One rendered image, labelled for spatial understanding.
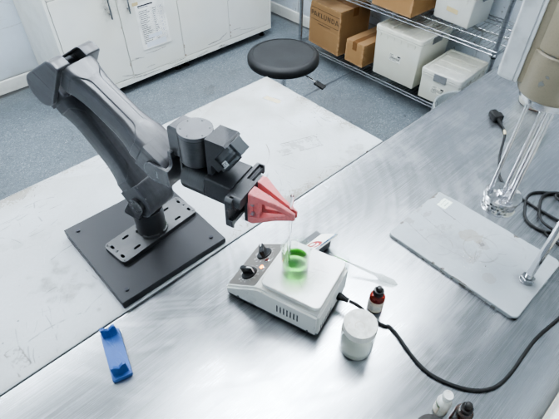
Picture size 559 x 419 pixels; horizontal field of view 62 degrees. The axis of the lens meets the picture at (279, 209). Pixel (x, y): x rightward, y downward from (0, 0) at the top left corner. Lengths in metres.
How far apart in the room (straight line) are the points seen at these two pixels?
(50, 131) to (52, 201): 1.97
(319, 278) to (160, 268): 0.33
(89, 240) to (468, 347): 0.78
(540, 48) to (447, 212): 0.47
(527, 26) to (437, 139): 0.63
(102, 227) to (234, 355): 0.42
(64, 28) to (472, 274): 2.59
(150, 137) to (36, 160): 2.19
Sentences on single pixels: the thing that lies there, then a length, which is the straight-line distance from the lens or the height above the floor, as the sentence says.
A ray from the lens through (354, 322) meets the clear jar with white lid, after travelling 0.82.
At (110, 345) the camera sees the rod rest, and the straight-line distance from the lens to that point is 0.92.
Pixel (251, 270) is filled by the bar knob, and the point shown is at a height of 0.97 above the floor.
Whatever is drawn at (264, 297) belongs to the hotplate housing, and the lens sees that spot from 0.86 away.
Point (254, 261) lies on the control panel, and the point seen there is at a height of 0.94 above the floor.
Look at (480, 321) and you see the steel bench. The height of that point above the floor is 0.90.
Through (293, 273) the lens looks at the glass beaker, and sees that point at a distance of 0.82.
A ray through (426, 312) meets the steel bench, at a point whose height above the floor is 0.90.
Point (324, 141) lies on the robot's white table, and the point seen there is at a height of 0.90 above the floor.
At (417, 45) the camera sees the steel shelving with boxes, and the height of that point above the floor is 0.42.
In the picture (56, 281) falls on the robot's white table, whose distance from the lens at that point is 1.05.
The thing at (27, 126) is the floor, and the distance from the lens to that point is 3.29.
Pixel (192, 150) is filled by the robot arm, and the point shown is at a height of 1.23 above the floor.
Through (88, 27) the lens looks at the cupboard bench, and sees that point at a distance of 3.11.
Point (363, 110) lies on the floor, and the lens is 3.10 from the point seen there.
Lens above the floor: 1.67
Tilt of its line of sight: 45 degrees down
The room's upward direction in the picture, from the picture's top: straight up
